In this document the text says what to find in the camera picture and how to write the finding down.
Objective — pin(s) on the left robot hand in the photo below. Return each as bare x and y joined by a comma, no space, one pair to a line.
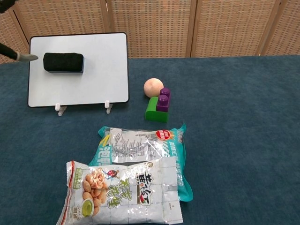
9,52

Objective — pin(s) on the black felt blue eraser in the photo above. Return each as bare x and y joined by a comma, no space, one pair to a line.
62,61

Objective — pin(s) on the white plastic board stand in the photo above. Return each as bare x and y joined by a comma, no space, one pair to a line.
107,107

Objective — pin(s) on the peach coloured ball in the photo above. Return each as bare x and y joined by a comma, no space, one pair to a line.
152,87

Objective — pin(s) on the woven rattan folding screen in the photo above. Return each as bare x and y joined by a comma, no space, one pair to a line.
164,25

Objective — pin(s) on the green toy building block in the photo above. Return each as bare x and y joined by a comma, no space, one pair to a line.
154,112

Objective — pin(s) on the purple toy building brick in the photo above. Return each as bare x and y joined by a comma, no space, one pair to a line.
163,102

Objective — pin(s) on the teal snack bag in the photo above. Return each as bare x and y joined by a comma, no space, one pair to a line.
145,145

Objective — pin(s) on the white peanut snack bag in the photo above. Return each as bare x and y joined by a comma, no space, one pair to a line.
126,194

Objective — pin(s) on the white magnetic whiteboard black frame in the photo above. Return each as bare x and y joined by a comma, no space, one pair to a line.
93,86

